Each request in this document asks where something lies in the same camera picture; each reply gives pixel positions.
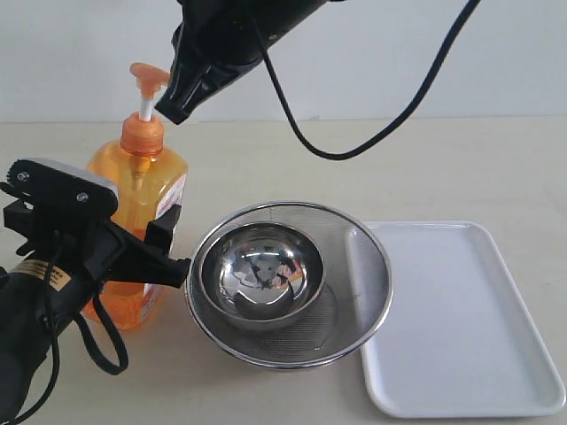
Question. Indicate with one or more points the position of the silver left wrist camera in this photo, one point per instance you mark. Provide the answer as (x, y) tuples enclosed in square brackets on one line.
[(67, 189)]

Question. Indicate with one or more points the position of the small stainless steel bowl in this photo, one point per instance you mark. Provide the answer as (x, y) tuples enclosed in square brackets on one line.
[(262, 276)]

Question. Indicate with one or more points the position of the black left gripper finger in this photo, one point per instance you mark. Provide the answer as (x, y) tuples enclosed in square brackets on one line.
[(130, 265), (159, 234)]

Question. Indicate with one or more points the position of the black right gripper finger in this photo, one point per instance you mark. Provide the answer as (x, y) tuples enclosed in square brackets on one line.
[(193, 80)]

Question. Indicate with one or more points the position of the steel mesh strainer basket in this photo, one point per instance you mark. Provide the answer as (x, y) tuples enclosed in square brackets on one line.
[(354, 302)]

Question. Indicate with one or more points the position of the orange dish soap pump bottle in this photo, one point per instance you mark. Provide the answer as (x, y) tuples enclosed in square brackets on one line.
[(150, 178)]

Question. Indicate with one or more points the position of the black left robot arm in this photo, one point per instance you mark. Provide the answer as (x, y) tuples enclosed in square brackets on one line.
[(30, 358)]

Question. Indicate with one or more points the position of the white plastic tray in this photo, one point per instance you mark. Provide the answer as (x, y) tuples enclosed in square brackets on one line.
[(458, 340)]

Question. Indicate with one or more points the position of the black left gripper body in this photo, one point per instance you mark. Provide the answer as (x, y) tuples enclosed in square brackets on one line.
[(66, 260)]

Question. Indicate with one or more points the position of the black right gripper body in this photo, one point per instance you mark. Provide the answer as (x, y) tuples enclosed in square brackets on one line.
[(228, 34)]

